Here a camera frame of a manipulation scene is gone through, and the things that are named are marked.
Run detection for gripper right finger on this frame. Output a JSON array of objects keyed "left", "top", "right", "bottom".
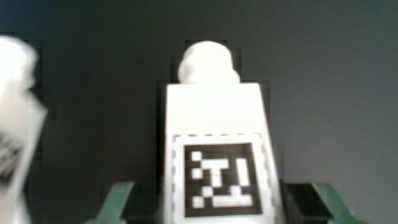
[{"left": 282, "top": 181, "right": 369, "bottom": 224}]

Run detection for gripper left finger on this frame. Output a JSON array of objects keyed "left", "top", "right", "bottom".
[{"left": 86, "top": 182, "right": 134, "bottom": 224}]

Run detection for white table leg with tag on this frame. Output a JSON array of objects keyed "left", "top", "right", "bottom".
[{"left": 161, "top": 41, "right": 285, "bottom": 224}]

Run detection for white table leg on sheet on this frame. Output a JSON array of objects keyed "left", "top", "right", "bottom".
[{"left": 0, "top": 35, "right": 45, "bottom": 224}]

